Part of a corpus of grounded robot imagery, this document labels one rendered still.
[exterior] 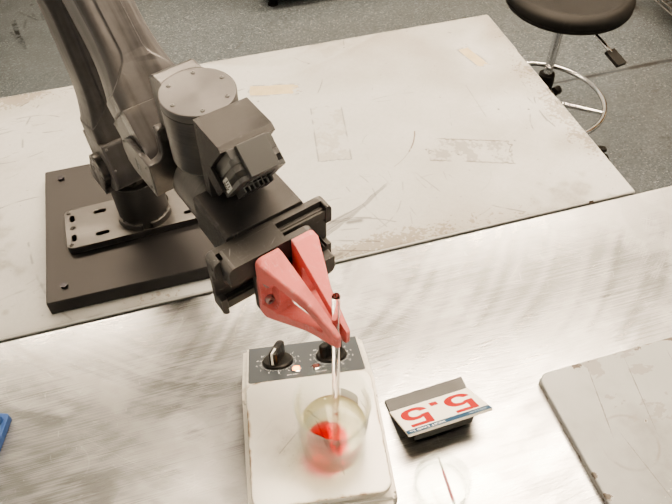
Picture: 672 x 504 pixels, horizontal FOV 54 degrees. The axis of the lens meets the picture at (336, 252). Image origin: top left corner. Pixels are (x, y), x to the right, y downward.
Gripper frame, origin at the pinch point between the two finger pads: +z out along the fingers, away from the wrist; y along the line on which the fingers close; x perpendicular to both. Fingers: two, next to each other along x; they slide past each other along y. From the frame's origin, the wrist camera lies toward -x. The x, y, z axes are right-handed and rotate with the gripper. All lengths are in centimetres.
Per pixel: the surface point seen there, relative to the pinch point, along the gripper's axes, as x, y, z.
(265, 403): 16.6, -3.7, -5.8
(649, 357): 23.8, 35.2, 10.7
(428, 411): 23.1, 10.7, 1.7
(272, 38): 121, 107, -193
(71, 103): 27, 1, -72
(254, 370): 20.1, -2.0, -11.2
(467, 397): 23.3, 15.2, 2.8
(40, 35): 122, 29, -253
